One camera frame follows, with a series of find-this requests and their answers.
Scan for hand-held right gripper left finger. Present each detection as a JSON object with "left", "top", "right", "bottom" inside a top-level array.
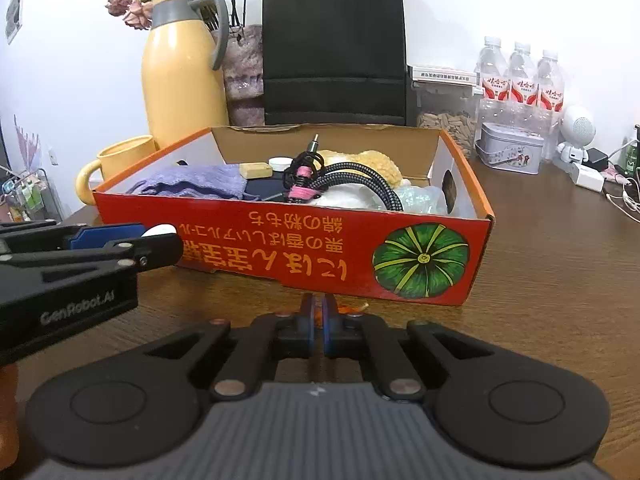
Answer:
[{"left": 131, "top": 294, "right": 317, "bottom": 402}]

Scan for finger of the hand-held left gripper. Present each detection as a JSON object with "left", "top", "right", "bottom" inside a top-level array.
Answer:
[
  {"left": 0, "top": 234, "right": 185, "bottom": 292},
  {"left": 0, "top": 220, "right": 149, "bottom": 253}
]

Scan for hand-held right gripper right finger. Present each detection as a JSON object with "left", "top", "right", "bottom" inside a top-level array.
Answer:
[{"left": 322, "top": 294, "right": 511, "bottom": 402}]

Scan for red cardboard box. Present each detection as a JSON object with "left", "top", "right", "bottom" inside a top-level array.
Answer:
[{"left": 91, "top": 123, "right": 496, "bottom": 308}]

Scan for purple knitted cloth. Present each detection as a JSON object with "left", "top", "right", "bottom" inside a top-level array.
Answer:
[{"left": 125, "top": 165, "right": 247, "bottom": 202}]

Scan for dark blue glasses case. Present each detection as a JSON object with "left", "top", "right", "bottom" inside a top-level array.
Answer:
[{"left": 242, "top": 175, "right": 291, "bottom": 203}]

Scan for black braided cable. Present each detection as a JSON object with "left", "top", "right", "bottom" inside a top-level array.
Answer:
[{"left": 282, "top": 133, "right": 408, "bottom": 211}]

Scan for yellow white plush toy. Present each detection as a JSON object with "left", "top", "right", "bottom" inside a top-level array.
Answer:
[{"left": 317, "top": 149, "right": 411, "bottom": 186}]

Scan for person's left forearm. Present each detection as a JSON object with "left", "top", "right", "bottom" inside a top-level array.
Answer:
[{"left": 0, "top": 364, "right": 20, "bottom": 461}]

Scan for yellow mug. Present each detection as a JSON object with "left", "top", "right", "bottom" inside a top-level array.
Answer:
[{"left": 75, "top": 135, "right": 162, "bottom": 206}]

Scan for pink paper decoration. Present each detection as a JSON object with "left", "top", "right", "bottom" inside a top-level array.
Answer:
[{"left": 12, "top": 114, "right": 42, "bottom": 171}]

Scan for clear plastic wrap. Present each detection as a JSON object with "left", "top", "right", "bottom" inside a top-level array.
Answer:
[{"left": 400, "top": 185, "right": 448, "bottom": 216}]

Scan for yellow thermos jug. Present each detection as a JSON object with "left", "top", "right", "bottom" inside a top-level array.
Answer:
[{"left": 141, "top": 0, "right": 231, "bottom": 151}]

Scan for mottled pink vase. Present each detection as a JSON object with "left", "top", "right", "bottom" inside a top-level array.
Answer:
[{"left": 220, "top": 24, "right": 265, "bottom": 127}]

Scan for clear container of seeds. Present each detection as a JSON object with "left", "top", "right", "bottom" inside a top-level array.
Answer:
[{"left": 412, "top": 80, "right": 483, "bottom": 161}]

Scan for grey tin box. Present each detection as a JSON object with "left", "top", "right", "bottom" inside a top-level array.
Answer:
[{"left": 474, "top": 121, "right": 545, "bottom": 176}]

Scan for black paper bag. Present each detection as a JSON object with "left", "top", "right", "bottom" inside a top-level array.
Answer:
[{"left": 262, "top": 0, "right": 408, "bottom": 127}]

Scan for white flat box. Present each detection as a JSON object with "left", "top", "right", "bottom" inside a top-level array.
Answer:
[{"left": 407, "top": 64, "right": 478, "bottom": 83}]

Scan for clear water bottle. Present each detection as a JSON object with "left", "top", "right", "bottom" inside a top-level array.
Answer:
[
  {"left": 535, "top": 49, "right": 566, "bottom": 133},
  {"left": 475, "top": 36, "right": 512, "bottom": 126},
  {"left": 506, "top": 41, "right": 540, "bottom": 128}
]

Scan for white charger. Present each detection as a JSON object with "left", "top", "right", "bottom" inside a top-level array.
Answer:
[{"left": 570, "top": 161, "right": 606, "bottom": 192}]

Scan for white robot figurine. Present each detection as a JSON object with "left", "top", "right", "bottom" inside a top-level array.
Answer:
[{"left": 555, "top": 105, "right": 597, "bottom": 163}]

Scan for dark green bottle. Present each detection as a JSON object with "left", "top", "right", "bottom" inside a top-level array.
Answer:
[{"left": 625, "top": 137, "right": 640, "bottom": 178}]

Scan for wire rack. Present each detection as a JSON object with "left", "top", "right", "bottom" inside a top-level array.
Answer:
[{"left": 0, "top": 165, "right": 63, "bottom": 226}]

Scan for wall poster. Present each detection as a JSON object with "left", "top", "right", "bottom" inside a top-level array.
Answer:
[{"left": 5, "top": 0, "right": 26, "bottom": 46}]

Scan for white cables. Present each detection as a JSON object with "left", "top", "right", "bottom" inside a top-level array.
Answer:
[{"left": 597, "top": 125, "right": 640, "bottom": 223}]

